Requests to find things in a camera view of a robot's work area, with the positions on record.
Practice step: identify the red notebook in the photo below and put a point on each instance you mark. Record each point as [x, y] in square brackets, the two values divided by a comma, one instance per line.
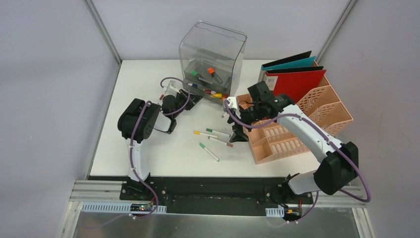
[293, 82]

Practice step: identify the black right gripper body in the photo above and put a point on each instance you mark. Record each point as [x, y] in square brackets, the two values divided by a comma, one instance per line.
[251, 114]

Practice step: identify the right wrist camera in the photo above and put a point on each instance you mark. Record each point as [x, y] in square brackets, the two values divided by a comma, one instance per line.
[231, 103]

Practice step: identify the blue cap brown marker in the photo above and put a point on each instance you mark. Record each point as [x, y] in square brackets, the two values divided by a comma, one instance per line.
[220, 141]

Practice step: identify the orange tip black highlighter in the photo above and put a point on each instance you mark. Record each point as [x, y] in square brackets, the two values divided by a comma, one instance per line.
[214, 75]

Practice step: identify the clear drawer organizer box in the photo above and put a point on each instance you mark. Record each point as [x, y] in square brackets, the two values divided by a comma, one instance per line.
[210, 45]

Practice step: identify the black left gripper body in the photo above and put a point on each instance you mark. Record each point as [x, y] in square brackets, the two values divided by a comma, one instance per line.
[191, 99]

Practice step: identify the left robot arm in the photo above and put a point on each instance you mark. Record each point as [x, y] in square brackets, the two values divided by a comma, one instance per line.
[141, 118]

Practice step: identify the green tip black highlighter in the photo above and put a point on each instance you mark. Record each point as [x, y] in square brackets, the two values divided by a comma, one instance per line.
[199, 77]

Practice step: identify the left circuit board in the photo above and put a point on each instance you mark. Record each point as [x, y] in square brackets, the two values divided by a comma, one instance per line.
[141, 207]

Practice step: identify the blue cap small bottle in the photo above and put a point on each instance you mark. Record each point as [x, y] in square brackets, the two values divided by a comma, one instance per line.
[193, 85]

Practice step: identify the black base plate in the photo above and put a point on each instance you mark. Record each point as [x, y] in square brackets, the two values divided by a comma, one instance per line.
[213, 196]

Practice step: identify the teal notebook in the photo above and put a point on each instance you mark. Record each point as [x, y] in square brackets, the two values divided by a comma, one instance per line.
[296, 61]

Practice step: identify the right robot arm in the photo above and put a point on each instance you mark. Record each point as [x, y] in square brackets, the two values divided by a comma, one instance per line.
[338, 162]

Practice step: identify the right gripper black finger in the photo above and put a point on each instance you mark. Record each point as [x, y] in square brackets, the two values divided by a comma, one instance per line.
[233, 119]
[238, 135]

